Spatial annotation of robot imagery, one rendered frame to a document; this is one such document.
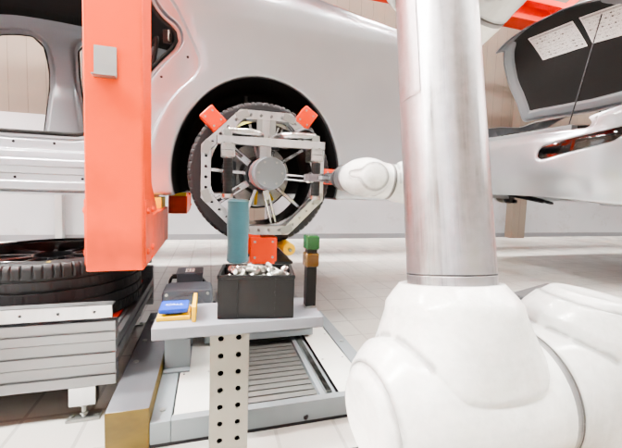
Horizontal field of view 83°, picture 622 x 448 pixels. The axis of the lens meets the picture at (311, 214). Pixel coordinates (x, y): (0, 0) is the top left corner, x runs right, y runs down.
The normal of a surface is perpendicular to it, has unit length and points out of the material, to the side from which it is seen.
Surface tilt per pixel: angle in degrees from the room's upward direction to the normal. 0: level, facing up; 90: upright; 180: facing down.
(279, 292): 90
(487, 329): 72
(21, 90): 90
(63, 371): 90
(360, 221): 90
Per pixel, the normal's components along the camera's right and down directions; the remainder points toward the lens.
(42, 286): 0.51, 0.08
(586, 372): 0.00, -0.50
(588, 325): -0.33, -0.55
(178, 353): 0.28, 0.08
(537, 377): 0.47, -0.23
